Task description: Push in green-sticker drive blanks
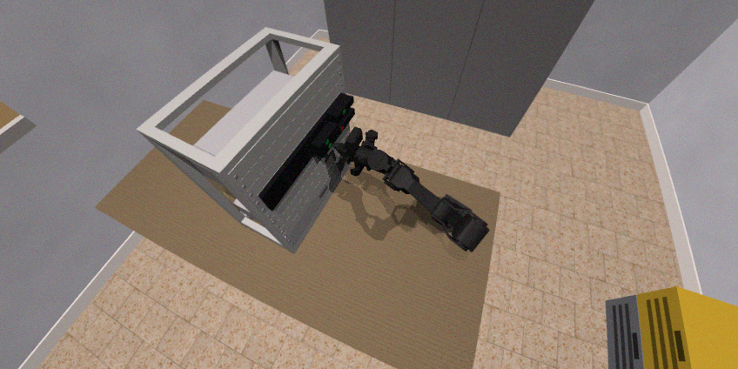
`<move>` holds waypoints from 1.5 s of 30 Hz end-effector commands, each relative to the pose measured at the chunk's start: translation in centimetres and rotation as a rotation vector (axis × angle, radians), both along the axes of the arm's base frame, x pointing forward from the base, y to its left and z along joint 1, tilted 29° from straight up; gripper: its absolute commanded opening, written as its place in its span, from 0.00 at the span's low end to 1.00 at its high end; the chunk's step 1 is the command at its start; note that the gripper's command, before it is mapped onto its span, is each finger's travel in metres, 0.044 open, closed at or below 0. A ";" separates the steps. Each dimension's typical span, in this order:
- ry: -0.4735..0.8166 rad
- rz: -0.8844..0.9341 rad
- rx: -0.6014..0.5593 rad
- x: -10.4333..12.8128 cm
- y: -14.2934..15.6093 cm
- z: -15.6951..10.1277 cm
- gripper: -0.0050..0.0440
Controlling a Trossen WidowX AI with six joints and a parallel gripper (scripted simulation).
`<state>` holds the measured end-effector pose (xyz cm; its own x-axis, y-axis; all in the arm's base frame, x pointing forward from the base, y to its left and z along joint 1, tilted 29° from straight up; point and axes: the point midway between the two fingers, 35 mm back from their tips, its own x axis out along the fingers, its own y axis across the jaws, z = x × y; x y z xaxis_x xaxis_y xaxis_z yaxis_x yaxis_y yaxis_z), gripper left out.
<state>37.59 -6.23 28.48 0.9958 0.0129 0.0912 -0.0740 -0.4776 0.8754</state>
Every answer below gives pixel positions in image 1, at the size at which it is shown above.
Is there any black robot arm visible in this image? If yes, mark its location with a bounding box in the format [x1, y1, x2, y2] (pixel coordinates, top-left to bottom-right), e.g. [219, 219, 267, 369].
[362, 130, 490, 252]

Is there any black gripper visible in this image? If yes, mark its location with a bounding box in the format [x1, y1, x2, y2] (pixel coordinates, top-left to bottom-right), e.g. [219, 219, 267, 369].
[332, 127, 377, 177]

